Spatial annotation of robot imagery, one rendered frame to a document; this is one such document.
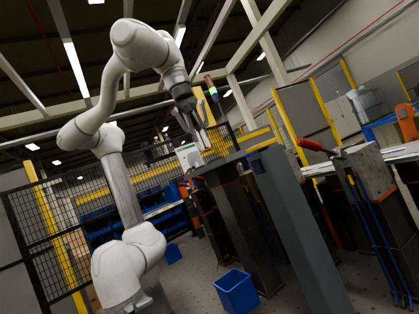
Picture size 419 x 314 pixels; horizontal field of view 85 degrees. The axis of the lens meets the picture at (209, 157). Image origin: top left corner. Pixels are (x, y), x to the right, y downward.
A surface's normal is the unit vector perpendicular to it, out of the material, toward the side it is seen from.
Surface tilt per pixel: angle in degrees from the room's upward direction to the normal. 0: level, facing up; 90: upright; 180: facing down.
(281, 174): 90
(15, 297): 90
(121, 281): 89
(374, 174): 90
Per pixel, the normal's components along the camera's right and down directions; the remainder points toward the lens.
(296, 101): 0.34, -0.20
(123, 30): -0.24, 0.02
